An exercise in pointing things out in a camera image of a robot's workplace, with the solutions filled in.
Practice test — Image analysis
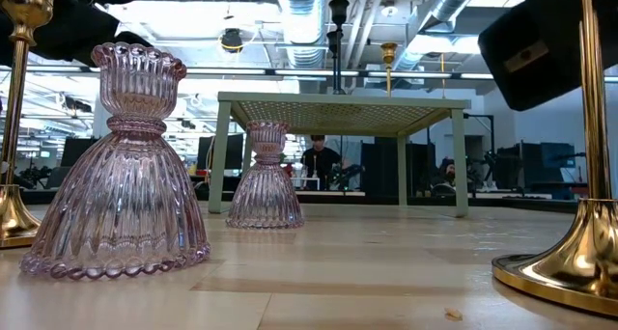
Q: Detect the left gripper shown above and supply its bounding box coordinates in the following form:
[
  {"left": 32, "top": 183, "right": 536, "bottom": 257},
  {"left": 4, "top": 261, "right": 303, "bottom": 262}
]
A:
[{"left": 28, "top": 0, "right": 154, "bottom": 66}]

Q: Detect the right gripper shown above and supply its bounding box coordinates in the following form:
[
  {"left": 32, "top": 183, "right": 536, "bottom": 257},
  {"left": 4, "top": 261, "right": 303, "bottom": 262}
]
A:
[{"left": 477, "top": 0, "right": 583, "bottom": 112}]

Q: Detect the gold metal candlestick holder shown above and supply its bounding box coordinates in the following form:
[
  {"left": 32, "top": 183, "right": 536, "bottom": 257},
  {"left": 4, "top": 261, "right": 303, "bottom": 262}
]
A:
[
  {"left": 492, "top": 0, "right": 618, "bottom": 317},
  {"left": 379, "top": 41, "right": 399, "bottom": 98},
  {"left": 0, "top": 0, "right": 68, "bottom": 250}
]

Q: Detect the pink ribbed glass candle holder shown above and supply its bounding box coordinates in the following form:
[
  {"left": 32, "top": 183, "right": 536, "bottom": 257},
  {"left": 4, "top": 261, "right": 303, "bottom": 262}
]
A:
[
  {"left": 225, "top": 121, "right": 305, "bottom": 231},
  {"left": 18, "top": 41, "right": 212, "bottom": 281}
]

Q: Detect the black hanging ceiling dome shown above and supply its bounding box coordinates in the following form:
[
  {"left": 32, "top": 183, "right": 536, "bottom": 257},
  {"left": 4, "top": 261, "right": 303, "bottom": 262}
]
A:
[{"left": 220, "top": 27, "right": 244, "bottom": 55}]

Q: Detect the dark desk with monitors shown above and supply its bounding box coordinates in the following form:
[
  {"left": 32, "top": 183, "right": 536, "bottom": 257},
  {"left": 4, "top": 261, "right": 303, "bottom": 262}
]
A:
[{"left": 494, "top": 141, "right": 578, "bottom": 189}]

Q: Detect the white ceiling light strip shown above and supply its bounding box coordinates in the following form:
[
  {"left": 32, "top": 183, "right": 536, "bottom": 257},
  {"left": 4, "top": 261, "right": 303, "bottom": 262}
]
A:
[
  {"left": 185, "top": 68, "right": 361, "bottom": 78},
  {"left": 366, "top": 70, "right": 454, "bottom": 79}
]

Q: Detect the black computer monitor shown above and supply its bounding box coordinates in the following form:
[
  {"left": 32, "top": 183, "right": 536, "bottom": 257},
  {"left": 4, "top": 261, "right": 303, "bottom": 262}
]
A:
[
  {"left": 196, "top": 133, "right": 245, "bottom": 172},
  {"left": 60, "top": 136, "right": 98, "bottom": 168}
]

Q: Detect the person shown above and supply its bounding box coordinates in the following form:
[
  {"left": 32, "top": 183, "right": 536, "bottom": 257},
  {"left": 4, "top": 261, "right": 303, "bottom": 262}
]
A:
[
  {"left": 299, "top": 134, "right": 343, "bottom": 191},
  {"left": 431, "top": 156, "right": 458, "bottom": 196}
]

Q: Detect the black cabinet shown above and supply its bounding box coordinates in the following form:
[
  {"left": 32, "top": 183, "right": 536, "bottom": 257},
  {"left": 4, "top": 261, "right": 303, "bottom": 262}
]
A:
[{"left": 359, "top": 135, "right": 438, "bottom": 199}]

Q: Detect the green perforated metal shelf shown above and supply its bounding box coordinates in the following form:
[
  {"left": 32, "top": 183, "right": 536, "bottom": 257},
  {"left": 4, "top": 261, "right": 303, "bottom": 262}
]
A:
[{"left": 207, "top": 91, "right": 473, "bottom": 219}]

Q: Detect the white box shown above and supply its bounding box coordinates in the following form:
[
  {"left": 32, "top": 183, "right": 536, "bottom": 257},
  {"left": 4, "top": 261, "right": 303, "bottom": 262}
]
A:
[{"left": 289, "top": 177, "right": 323, "bottom": 192}]

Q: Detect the black metal rig frame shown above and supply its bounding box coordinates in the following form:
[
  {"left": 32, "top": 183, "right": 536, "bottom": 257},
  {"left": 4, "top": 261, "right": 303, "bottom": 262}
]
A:
[{"left": 18, "top": 188, "right": 580, "bottom": 214}]

